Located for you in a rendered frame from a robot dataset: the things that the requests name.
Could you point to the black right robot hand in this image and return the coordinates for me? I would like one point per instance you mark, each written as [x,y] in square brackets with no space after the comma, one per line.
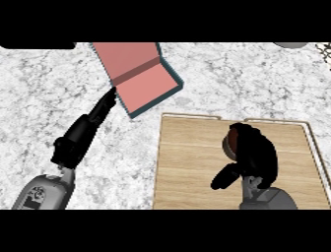
[253,154]

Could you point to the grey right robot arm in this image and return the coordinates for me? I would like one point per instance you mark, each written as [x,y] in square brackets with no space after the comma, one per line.
[264,195]

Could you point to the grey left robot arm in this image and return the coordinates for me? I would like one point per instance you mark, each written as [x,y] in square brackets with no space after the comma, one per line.
[44,192]

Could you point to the wooden tray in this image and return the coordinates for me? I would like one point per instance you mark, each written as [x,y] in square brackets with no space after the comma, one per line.
[196,167]

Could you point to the pink cardboard box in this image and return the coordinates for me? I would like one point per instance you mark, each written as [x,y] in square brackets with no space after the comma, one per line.
[142,74]

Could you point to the grey round object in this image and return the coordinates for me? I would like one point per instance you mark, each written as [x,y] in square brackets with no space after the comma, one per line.
[290,45]

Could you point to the black flat appliance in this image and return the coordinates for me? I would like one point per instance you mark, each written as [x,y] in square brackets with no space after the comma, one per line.
[36,45]

